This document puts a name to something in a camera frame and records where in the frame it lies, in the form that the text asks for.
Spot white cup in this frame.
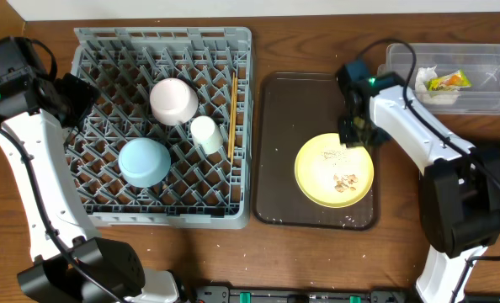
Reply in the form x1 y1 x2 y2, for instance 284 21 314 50
190 116 223 155

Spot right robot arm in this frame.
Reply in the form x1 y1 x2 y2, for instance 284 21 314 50
336 59 500 302

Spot wooden chopstick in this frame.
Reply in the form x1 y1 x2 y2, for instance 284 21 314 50
229 72 238 165
228 72 237 164

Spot pink bowl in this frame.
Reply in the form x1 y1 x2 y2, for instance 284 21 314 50
150 78 199 126

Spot food scraps on plate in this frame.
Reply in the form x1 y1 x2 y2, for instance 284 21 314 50
333 174 359 193

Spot yellow plate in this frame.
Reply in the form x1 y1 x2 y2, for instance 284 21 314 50
294 133 375 209

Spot yellow green snack wrapper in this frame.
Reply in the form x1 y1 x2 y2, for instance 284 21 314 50
428 70 471 92

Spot grey plastic dishwasher rack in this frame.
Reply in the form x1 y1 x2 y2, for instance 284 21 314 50
66 27 254 229

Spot dark brown serving tray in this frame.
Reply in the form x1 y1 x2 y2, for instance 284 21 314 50
253 72 380 231

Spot light blue bowl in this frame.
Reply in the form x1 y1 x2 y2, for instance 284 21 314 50
118 138 171 188

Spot crumpled white tissue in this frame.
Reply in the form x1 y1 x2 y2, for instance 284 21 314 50
415 66 460 105

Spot clear plastic waste bin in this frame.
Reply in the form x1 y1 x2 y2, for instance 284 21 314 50
378 43 500 116

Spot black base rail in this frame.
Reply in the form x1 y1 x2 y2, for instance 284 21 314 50
182 284 500 303

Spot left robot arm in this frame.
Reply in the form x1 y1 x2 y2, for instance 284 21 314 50
0 36 185 302

